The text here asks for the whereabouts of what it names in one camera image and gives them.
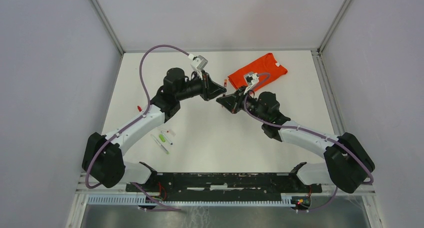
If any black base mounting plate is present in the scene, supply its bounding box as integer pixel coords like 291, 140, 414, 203
141, 173, 323, 202

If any thin green-tip pen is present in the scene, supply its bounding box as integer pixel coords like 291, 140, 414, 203
150, 134, 169, 154

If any thin blue-tip pen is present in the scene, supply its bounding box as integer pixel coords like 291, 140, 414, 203
162, 133, 173, 145

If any folded orange cloth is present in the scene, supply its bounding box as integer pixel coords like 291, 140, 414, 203
228, 53, 288, 91

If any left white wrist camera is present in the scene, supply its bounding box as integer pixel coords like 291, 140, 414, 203
189, 54, 208, 79

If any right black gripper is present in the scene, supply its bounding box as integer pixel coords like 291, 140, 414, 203
217, 85, 267, 123

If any green pen cap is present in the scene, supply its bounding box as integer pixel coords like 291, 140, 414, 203
158, 134, 166, 142

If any white slotted cable duct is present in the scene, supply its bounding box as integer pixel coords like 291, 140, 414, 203
87, 194, 297, 208

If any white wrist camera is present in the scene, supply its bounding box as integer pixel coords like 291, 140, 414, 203
244, 72, 260, 94
189, 54, 208, 79

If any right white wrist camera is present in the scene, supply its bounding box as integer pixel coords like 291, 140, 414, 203
244, 72, 260, 94

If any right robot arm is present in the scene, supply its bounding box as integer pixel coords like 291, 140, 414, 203
216, 87, 376, 194

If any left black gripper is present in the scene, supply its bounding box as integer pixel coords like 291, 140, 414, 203
176, 69, 227, 101

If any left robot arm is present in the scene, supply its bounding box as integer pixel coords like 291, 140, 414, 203
82, 68, 227, 192

